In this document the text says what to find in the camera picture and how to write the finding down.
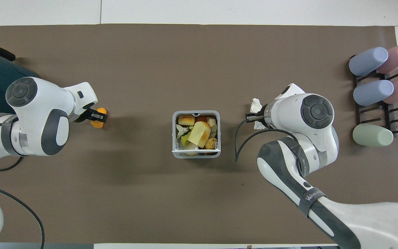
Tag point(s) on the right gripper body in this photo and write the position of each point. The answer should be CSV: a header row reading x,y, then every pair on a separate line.
x,y
263,117

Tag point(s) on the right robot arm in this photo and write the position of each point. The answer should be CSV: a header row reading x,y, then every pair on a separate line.
x,y
309,114

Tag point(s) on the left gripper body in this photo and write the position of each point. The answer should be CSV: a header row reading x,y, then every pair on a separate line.
x,y
85,113

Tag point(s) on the round bread bun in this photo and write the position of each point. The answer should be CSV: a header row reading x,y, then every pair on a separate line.
x,y
186,120

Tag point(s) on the blue cup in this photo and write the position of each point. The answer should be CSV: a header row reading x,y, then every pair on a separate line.
x,y
368,61
373,92

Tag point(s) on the brown round cookie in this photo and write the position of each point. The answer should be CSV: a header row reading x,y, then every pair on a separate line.
x,y
211,143

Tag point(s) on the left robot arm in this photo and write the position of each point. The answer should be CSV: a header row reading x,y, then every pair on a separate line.
x,y
29,114

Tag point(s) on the grey trash bin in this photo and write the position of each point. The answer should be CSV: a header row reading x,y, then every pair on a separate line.
x,y
175,152

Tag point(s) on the yellow bread wedge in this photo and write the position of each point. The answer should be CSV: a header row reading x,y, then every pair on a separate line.
x,y
199,134

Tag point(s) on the dark brown cup rack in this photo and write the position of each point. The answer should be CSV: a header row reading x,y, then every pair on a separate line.
x,y
386,110

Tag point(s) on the white paper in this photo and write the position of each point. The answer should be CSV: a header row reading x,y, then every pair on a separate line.
x,y
255,104

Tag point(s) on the green cup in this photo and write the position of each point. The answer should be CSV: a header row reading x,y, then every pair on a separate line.
x,y
372,135

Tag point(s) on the beige food scrap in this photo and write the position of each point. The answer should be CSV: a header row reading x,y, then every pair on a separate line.
x,y
212,124

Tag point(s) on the green fruit piece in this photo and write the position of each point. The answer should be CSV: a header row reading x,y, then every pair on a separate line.
x,y
184,140

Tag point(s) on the orange peel piece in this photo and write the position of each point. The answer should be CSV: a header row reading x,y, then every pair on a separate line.
x,y
101,125

